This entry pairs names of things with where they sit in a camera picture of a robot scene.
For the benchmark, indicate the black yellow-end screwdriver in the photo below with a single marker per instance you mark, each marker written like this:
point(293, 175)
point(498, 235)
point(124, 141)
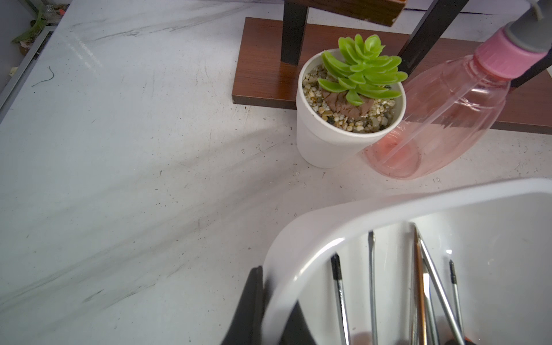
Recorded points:
point(442, 296)

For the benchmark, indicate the long yellow-dotted flathead screwdriver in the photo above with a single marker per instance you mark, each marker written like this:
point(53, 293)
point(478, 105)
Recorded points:
point(419, 323)

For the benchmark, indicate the white plastic storage box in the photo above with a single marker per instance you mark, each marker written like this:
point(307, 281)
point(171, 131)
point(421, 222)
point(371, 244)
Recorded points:
point(498, 235)

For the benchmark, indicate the potted green succulent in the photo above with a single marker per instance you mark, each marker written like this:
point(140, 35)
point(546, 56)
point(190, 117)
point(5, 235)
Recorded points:
point(348, 98)

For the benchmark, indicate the black ribbed screwdriver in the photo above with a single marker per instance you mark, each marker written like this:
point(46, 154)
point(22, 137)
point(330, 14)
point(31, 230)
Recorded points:
point(456, 295)

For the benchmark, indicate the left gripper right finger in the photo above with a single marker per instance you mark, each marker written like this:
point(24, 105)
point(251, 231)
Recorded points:
point(296, 330)

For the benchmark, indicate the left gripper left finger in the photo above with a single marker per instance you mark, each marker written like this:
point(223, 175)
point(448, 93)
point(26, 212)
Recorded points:
point(245, 327)

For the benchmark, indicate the black orange-band screwdriver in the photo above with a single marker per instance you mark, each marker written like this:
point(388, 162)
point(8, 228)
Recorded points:
point(372, 287)

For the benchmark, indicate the black orange hex-collar screwdriver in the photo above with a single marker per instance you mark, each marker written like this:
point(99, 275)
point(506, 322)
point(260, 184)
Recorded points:
point(340, 299)

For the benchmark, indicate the aluminium frame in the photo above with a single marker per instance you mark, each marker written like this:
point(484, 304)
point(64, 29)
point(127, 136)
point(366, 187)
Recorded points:
point(17, 62)

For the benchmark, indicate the pink spray bottle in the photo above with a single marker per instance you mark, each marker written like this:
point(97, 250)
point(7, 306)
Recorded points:
point(452, 105)

